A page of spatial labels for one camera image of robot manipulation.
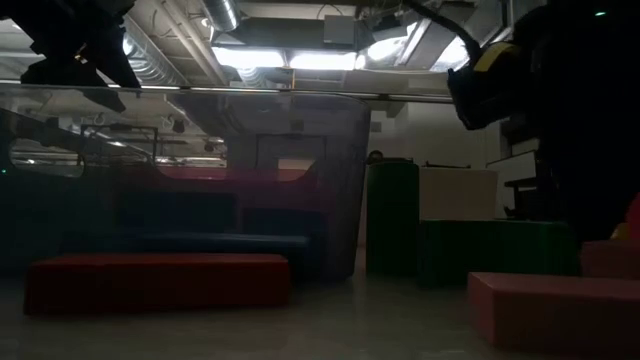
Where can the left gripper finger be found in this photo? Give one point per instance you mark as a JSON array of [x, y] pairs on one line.
[[75, 75], [117, 60]]

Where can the dark green wooden block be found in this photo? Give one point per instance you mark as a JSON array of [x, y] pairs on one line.
[[392, 215]]

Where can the green arch wooden block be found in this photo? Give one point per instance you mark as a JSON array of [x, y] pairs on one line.
[[500, 250]]

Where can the gray translucent plastic bin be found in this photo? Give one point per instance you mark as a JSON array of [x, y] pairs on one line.
[[345, 175]]

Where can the pink wooden block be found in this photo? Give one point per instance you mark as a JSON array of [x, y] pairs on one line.
[[555, 310], [610, 257]]

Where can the blue wooden block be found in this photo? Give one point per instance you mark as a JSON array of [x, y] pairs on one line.
[[285, 222]]

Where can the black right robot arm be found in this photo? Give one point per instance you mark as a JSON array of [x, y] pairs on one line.
[[590, 125]]

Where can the white board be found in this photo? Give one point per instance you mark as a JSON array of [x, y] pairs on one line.
[[515, 170]]

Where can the person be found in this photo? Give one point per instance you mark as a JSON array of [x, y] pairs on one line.
[[375, 156]]

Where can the bright ceiling light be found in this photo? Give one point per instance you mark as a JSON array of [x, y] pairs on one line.
[[322, 61], [250, 57]]

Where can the gray ceiling junction box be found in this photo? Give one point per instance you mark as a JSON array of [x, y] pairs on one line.
[[340, 30]]

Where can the red wooden block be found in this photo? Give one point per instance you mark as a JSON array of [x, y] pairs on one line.
[[155, 285]]

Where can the silver spiral ventilation duct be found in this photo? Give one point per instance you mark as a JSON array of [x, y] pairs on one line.
[[150, 65]]

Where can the metal overhead rail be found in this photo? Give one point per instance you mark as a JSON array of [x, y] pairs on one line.
[[410, 97]]

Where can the silver round ceiling duct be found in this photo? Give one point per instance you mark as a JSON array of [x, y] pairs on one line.
[[220, 15]]

